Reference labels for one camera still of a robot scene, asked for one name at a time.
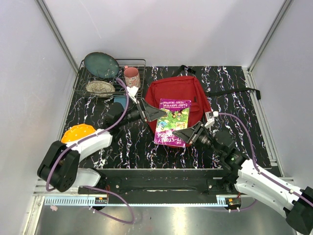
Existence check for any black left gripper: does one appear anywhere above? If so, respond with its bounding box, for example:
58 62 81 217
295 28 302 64
118 98 167 128

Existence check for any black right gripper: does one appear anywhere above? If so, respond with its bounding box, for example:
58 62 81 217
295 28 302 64
173 120 223 157

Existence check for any purple treehouse book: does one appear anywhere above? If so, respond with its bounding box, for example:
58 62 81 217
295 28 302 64
154 98 191 147

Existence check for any red student backpack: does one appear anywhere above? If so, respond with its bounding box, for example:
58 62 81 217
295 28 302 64
144 65 262 148

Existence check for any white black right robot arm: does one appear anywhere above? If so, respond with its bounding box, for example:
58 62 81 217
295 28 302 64
173 122 313 235

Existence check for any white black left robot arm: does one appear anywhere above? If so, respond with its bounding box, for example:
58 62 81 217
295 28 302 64
37 98 166 194

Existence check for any pink cartoon mug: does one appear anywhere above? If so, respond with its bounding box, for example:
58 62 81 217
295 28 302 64
124 66 141 88

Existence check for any speckled beige small plate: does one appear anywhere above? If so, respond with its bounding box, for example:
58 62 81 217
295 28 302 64
86 81 115 96

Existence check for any teal ceramic plate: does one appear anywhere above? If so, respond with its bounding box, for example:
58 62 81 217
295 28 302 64
84 52 119 79

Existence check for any orange plastic plate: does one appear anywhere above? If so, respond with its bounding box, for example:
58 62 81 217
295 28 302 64
61 124 96 143

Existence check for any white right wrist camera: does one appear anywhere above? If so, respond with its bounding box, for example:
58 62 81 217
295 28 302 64
204 111 219 129

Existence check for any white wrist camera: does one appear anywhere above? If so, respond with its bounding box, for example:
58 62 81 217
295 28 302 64
127 86 138 103
204 111 219 129

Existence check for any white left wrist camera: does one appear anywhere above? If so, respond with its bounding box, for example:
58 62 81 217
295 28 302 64
127 86 138 103

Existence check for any dark wire dish rack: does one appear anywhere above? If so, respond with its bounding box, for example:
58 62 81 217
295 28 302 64
73 59 146 99

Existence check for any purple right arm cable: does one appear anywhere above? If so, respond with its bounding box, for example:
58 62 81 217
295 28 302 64
215 112 309 212

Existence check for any aluminium frame rail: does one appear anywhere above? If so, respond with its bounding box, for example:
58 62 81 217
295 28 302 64
33 177 299 198

